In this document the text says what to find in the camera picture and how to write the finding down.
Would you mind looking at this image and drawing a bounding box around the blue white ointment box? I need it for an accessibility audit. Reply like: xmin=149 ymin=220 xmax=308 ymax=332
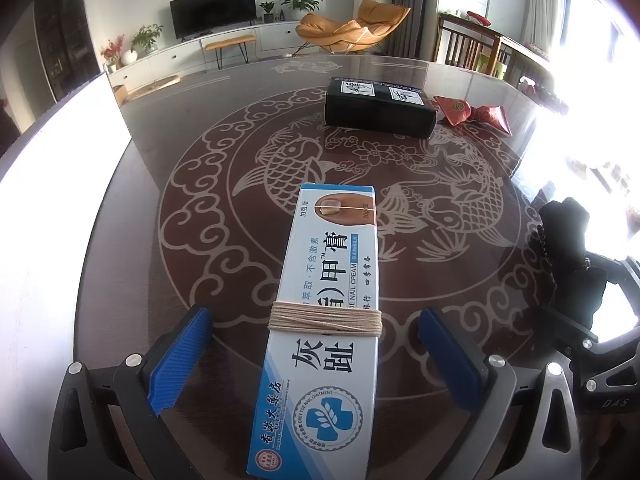
xmin=246 ymin=183 xmax=382 ymax=479

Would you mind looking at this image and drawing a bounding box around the black velvet bow hair clip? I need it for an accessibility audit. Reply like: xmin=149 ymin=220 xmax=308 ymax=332
xmin=539 ymin=197 xmax=608 ymax=330

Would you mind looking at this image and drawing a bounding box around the red packet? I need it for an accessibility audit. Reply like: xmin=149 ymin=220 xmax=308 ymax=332
xmin=431 ymin=96 xmax=512 ymax=136

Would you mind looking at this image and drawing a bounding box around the cardboard box on floor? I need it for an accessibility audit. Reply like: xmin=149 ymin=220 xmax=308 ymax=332
xmin=112 ymin=84 xmax=129 ymax=107

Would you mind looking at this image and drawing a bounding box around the black cardboard box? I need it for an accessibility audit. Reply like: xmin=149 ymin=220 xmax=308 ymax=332
xmin=324 ymin=77 xmax=437 ymax=140

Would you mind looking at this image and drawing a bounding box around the wooden dining chair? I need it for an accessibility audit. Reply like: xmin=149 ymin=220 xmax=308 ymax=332
xmin=432 ymin=12 xmax=503 ymax=76

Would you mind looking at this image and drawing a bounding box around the red flower vase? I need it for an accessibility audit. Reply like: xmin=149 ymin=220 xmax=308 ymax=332
xmin=100 ymin=35 xmax=125 ymax=73

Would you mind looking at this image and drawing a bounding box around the green potted plant left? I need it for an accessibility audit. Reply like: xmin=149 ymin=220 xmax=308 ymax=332
xmin=131 ymin=24 xmax=164 ymax=54

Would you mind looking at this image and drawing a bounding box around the green potted plant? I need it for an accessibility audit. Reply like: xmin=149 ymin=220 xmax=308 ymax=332
xmin=131 ymin=24 xmax=164 ymax=54
xmin=279 ymin=0 xmax=323 ymax=21

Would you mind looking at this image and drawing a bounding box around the orange lounge chair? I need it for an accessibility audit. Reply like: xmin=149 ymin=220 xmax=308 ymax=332
xmin=295 ymin=0 xmax=411 ymax=54

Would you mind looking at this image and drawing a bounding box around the small wooden bench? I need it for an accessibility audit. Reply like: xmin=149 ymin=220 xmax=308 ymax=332
xmin=204 ymin=35 xmax=257 ymax=70

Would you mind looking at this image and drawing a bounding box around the dark display cabinet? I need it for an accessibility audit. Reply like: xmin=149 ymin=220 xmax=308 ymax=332
xmin=34 ymin=0 xmax=100 ymax=101

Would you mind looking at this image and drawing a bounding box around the grey curtain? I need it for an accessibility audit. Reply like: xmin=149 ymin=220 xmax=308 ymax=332
xmin=387 ymin=0 xmax=438 ymax=61

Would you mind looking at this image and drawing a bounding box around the white tv cabinet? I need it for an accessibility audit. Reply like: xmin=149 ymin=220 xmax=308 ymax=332
xmin=108 ymin=21 xmax=303 ymax=91

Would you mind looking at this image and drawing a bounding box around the black flat television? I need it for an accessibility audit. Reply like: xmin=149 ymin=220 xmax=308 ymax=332
xmin=169 ymin=0 xmax=257 ymax=39

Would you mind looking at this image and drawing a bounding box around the small dark potted plant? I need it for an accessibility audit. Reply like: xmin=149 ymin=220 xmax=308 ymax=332
xmin=259 ymin=1 xmax=274 ymax=24

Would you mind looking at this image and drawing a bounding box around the green potted plant right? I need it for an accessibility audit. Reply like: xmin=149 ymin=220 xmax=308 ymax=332
xmin=279 ymin=0 xmax=323 ymax=21

